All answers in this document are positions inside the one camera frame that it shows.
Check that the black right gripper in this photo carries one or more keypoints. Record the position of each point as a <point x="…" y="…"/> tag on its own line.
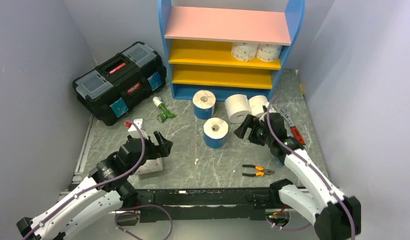
<point x="248" y="123"/>

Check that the orange handled pliers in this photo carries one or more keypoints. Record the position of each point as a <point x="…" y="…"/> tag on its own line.
<point x="260" y="171"/>

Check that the plain white roll, right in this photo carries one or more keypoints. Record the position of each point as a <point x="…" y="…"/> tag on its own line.
<point x="257" y="104"/>

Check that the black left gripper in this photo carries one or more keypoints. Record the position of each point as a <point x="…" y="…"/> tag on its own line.
<point x="157" y="150"/>

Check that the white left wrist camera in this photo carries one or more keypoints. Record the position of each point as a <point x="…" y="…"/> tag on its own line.
<point x="136" y="128"/>

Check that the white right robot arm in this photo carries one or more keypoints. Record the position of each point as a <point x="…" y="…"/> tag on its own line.
<point x="333" y="215"/>

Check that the white dotted roll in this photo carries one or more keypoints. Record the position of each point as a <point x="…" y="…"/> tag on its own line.
<point x="243" y="51"/>

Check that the blue wrapped roll, rear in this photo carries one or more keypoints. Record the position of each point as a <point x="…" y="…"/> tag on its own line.
<point x="204" y="104"/>

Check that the plain white roll, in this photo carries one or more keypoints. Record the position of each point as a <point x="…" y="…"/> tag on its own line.
<point x="257" y="104"/>
<point x="237" y="108"/>

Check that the blue cartoon roll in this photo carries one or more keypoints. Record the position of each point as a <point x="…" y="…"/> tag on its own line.
<point x="215" y="131"/>

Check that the red handled adjustable wrench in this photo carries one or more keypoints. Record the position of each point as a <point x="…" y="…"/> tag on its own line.
<point x="286" y="113"/>

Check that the blue shelf unit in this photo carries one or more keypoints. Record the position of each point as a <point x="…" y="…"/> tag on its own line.
<point x="197" y="43"/>

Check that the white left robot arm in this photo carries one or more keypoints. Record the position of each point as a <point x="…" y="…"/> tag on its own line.
<point x="105" y="189"/>

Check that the black toolbox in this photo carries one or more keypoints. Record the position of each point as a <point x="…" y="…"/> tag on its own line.
<point x="116" y="86"/>

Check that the green pipe valve fitting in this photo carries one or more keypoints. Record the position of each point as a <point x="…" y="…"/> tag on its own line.
<point x="166" y="114"/>

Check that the plain white roll, left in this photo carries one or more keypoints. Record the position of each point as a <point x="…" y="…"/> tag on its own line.
<point x="237" y="108"/>

